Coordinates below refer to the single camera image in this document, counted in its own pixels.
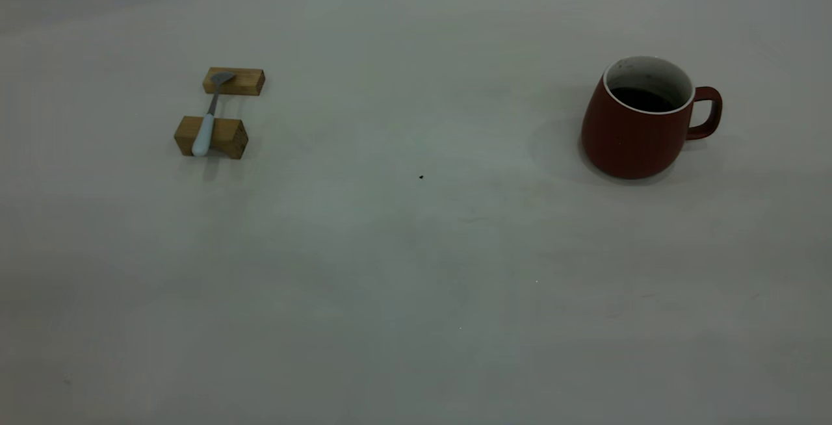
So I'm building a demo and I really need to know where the white-handled metal spoon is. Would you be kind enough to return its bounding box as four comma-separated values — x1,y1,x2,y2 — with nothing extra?
191,71,236,158

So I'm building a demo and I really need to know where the arched wooden block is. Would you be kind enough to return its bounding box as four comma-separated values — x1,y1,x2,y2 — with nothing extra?
174,116,250,160

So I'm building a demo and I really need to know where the red ceramic mug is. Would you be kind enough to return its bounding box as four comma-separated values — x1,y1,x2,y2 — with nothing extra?
580,56,723,181

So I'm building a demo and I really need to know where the flat wooden block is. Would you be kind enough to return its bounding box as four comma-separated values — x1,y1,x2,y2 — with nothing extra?
202,67,266,97

